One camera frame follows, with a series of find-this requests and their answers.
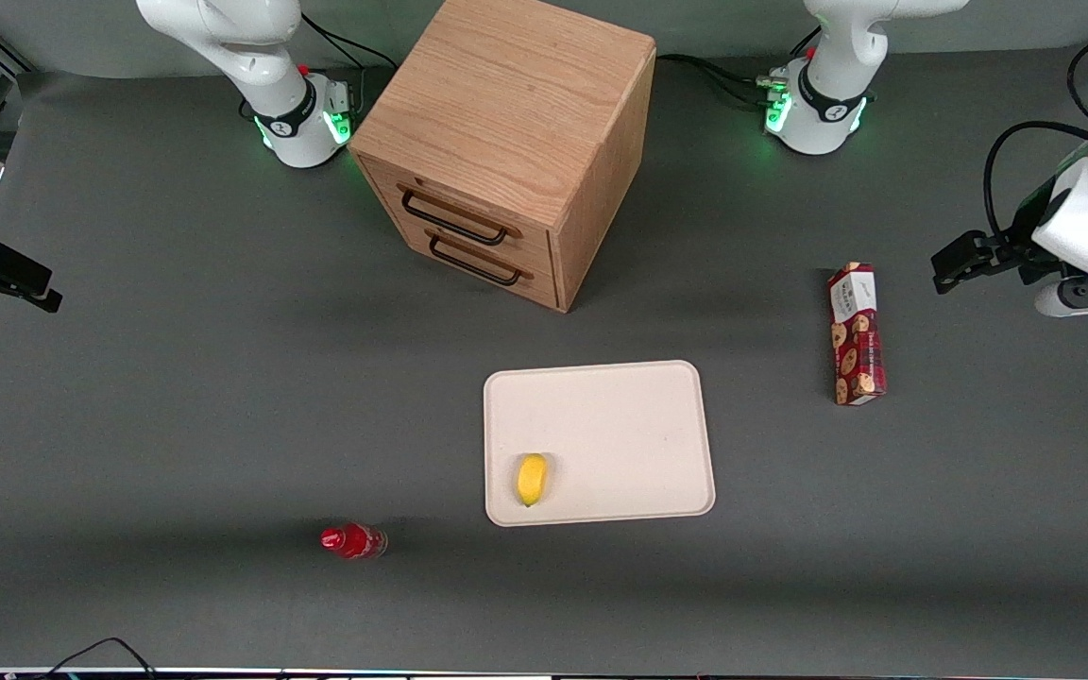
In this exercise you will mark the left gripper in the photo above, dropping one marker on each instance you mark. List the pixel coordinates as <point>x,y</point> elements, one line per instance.
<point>1005,254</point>

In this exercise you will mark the red cookie box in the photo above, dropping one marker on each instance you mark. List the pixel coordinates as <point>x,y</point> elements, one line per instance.
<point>856,340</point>

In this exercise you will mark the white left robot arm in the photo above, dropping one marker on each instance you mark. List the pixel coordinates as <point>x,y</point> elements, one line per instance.
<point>818,118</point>

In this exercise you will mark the beige rectangular tray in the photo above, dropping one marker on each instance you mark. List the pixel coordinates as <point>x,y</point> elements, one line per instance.
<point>620,434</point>

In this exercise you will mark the red bottle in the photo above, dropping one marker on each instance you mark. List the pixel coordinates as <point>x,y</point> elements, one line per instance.
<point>353,541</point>

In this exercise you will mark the wooden two-drawer cabinet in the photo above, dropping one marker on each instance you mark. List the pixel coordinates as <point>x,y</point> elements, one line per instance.
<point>516,94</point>

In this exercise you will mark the yellow lemon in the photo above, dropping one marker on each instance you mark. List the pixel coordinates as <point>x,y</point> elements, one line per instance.
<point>532,479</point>

